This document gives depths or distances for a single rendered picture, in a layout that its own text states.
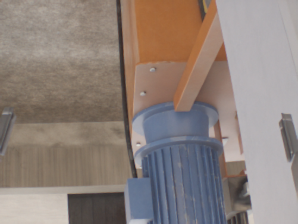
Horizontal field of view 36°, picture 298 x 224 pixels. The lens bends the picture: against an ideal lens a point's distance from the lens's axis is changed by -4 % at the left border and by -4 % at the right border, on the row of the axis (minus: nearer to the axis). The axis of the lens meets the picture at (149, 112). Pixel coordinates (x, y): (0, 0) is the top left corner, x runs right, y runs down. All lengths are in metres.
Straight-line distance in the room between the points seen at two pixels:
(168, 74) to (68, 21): 0.92
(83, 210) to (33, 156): 0.46
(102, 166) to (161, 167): 1.58
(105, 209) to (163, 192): 1.76
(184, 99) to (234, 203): 0.35
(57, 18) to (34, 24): 0.11
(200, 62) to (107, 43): 1.15
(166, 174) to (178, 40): 0.34
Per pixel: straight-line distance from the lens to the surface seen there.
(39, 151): 2.85
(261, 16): 0.61
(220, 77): 1.18
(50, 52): 2.18
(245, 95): 0.67
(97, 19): 1.98
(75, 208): 2.97
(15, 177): 2.81
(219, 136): 1.41
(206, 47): 0.97
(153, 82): 1.16
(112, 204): 2.98
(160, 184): 1.24
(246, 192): 1.31
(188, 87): 1.12
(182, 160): 1.23
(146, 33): 1.14
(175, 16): 1.17
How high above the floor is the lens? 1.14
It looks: 24 degrees down
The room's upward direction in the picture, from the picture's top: 175 degrees clockwise
